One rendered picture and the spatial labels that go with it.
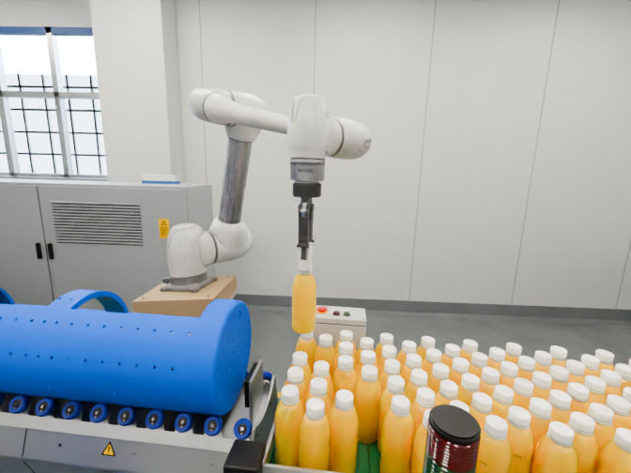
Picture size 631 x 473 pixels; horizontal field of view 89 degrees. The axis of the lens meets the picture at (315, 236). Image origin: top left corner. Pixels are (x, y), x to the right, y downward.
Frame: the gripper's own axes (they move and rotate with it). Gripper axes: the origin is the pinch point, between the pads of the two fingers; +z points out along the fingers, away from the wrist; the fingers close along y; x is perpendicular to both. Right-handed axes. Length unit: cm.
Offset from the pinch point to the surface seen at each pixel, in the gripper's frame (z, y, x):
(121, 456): 47, 23, -42
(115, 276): 58, -126, -160
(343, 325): 26.7, -14.5, 11.2
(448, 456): 11, 48, 25
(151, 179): -13, -143, -136
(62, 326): 15, 20, -56
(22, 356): 22, 23, -64
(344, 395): 25.1, 21.4, 12.2
